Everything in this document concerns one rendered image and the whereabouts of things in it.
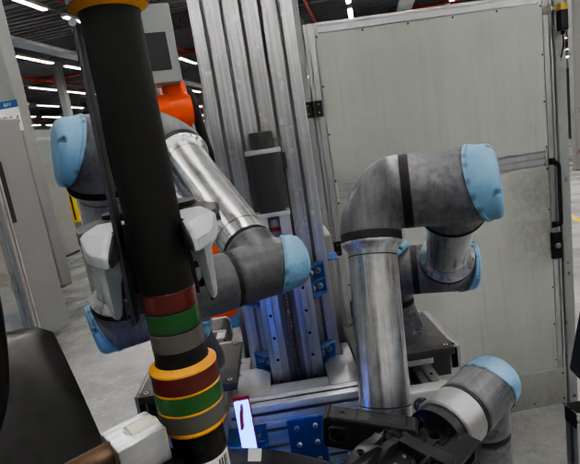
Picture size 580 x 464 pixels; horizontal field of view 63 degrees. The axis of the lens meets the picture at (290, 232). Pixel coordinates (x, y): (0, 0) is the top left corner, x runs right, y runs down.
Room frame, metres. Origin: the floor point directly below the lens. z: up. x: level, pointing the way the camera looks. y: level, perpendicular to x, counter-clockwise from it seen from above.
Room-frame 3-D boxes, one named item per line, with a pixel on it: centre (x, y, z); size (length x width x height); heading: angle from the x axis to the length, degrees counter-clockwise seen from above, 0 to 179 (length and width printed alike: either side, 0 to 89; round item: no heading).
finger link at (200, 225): (0.31, 0.06, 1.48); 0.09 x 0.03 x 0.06; 24
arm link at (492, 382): (0.57, -0.22, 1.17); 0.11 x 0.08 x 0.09; 131
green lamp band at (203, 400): (0.29, 0.08, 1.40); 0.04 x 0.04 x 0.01
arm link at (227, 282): (0.56, 0.14, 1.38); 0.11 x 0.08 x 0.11; 118
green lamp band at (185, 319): (0.29, 0.08, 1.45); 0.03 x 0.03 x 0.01
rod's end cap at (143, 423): (0.26, 0.11, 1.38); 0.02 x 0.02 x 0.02; 39
